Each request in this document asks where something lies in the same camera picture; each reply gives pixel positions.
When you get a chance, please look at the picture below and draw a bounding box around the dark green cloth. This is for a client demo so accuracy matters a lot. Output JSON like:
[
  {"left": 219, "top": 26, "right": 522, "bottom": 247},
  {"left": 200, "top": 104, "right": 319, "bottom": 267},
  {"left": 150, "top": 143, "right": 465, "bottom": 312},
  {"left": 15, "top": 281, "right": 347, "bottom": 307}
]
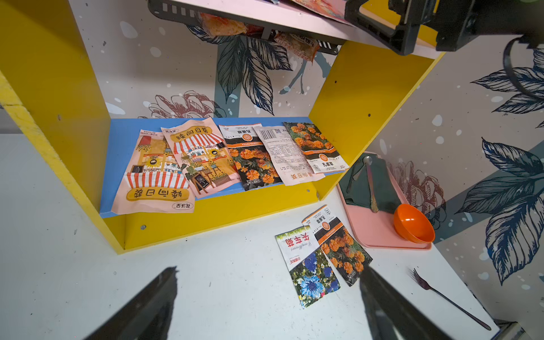
[{"left": 339, "top": 153, "right": 401, "bottom": 214}]

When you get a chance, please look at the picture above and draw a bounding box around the black wall holder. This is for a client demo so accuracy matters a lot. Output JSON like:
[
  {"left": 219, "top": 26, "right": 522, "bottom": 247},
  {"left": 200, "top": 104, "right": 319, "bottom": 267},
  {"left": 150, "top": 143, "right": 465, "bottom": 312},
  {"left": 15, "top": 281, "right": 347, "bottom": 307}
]
[{"left": 147, "top": 1, "right": 347, "bottom": 55}]

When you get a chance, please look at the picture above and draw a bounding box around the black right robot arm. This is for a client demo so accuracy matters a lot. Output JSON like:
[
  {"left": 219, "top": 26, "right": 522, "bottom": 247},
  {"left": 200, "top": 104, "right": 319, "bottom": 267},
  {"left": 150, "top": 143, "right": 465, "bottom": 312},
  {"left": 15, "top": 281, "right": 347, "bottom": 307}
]
[{"left": 344, "top": 0, "right": 543, "bottom": 100}]

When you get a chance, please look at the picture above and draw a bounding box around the striped shop seed bag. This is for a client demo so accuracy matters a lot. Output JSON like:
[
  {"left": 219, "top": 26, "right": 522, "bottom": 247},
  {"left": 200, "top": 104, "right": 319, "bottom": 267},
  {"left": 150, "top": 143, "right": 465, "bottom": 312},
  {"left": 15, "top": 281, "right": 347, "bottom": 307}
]
[{"left": 292, "top": 0, "right": 348, "bottom": 24}]

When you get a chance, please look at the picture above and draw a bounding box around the pink shop seed bag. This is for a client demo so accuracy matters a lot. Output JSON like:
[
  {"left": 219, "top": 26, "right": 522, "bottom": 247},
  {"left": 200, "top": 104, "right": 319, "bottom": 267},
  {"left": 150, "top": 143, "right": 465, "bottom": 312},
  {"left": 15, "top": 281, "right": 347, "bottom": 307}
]
[
  {"left": 161, "top": 118, "right": 241, "bottom": 199},
  {"left": 111, "top": 130, "right": 195, "bottom": 215}
]

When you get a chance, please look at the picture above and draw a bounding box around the lower orange marigold bag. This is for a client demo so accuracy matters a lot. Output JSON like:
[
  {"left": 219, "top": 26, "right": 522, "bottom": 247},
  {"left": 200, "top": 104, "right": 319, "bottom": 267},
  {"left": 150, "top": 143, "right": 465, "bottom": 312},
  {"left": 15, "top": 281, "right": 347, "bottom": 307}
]
[{"left": 283, "top": 122, "right": 349, "bottom": 174}]

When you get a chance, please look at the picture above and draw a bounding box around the pink tray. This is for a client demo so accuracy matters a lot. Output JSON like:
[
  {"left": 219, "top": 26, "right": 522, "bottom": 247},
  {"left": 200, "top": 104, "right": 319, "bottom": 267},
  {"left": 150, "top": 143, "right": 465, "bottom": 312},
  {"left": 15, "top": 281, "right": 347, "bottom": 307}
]
[{"left": 337, "top": 170, "right": 432, "bottom": 250}]

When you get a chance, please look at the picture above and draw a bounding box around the dark marigold seed bag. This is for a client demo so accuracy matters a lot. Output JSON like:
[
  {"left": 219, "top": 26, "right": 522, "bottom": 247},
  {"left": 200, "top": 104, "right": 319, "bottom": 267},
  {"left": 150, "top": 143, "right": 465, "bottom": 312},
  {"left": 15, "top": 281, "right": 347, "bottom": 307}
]
[{"left": 219, "top": 123, "right": 282, "bottom": 191}]

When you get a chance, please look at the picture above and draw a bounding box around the orange bowl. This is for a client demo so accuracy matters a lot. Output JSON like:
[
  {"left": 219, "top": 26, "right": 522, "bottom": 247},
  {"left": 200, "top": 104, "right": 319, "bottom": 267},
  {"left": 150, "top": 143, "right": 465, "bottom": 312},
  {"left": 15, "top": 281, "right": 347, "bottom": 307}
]
[{"left": 393, "top": 204, "right": 436, "bottom": 244}]

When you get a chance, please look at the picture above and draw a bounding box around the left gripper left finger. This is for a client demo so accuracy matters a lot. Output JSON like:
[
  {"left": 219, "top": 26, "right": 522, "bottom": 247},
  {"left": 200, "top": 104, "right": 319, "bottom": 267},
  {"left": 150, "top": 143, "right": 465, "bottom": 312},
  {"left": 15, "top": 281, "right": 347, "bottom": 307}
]
[{"left": 87, "top": 266, "right": 177, "bottom": 339}]

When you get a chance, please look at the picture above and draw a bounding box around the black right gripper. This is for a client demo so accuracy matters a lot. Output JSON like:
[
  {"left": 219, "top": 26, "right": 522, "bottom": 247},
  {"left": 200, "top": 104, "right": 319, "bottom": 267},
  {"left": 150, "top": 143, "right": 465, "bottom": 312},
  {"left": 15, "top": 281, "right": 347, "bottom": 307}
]
[{"left": 344, "top": 0, "right": 476, "bottom": 56}]

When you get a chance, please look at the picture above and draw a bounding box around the pink handled spoon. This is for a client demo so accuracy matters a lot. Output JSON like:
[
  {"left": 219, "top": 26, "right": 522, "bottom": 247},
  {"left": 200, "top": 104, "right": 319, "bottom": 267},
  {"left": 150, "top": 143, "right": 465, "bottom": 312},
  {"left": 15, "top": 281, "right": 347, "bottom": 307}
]
[{"left": 364, "top": 156, "right": 379, "bottom": 213}]

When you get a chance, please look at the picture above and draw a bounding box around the yellow shelf unit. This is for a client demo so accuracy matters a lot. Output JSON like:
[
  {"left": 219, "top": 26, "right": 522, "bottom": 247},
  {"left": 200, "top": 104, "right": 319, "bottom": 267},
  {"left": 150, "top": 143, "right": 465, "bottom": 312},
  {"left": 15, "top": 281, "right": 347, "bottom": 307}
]
[{"left": 1, "top": 1, "right": 438, "bottom": 254}]

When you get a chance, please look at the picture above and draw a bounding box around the blue flower seed bag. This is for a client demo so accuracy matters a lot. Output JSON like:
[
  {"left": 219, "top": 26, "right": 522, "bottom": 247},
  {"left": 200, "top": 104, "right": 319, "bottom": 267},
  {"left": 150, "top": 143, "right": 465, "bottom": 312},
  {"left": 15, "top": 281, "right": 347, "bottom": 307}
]
[{"left": 275, "top": 225, "right": 340, "bottom": 308}]

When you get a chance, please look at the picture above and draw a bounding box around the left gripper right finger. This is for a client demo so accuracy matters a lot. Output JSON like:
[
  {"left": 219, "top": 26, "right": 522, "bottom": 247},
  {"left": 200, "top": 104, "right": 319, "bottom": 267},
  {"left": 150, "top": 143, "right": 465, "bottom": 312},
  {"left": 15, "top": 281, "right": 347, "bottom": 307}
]
[{"left": 359, "top": 267, "right": 450, "bottom": 339}]

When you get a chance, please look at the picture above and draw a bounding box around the orange marigold seed bag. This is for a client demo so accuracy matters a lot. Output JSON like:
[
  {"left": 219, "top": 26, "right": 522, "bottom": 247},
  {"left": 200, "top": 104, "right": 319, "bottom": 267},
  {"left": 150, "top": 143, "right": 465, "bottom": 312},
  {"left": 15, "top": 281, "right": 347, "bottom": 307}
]
[{"left": 302, "top": 205, "right": 373, "bottom": 286}]

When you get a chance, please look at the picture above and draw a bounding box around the white text seed bag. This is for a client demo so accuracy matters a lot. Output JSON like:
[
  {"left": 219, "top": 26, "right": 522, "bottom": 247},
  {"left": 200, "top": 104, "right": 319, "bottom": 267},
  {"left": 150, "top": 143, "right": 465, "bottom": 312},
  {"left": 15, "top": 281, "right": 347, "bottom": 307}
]
[{"left": 254, "top": 126, "right": 325, "bottom": 186}]

